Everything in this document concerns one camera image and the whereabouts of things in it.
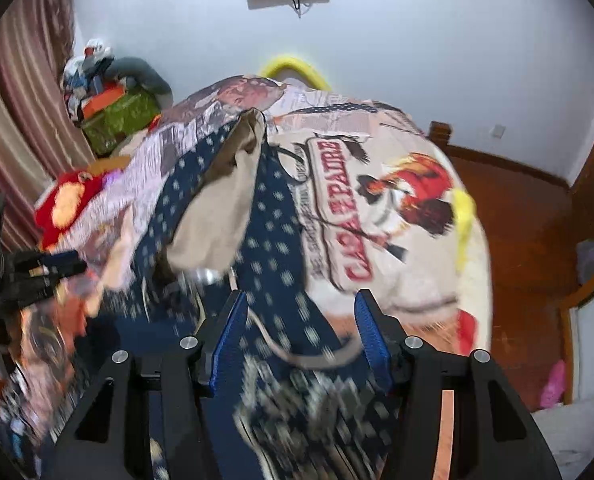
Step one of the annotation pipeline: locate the clutter pile of clothes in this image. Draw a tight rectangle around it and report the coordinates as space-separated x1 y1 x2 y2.
60 39 114 125

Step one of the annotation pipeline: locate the printed newspaper pattern bedspread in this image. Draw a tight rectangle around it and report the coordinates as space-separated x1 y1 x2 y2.
0 76 490 478

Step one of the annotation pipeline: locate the green patterned storage box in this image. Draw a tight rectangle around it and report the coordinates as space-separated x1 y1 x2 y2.
81 89 160 157

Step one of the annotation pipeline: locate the wooden bed post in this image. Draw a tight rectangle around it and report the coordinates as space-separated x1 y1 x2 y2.
427 122 453 150

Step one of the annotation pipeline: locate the grey plush pillow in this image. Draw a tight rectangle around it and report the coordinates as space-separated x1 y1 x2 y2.
105 56 173 110

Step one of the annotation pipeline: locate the pink slipper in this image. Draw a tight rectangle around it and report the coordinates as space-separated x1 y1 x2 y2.
540 360 566 410

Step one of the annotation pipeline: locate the navy patterned hooded garment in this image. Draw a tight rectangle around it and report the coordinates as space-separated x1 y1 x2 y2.
88 110 398 479

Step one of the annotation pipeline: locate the red plush toy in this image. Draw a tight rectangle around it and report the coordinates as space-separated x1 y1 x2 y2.
34 170 104 249

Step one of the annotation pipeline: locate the orange box on pile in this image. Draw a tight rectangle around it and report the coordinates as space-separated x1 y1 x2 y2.
81 84 126 119

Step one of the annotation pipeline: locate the red gold striped curtain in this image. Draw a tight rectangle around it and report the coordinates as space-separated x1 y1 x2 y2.
0 0 94 250

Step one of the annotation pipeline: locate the white wall socket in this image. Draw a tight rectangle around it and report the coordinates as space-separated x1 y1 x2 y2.
491 125 506 139

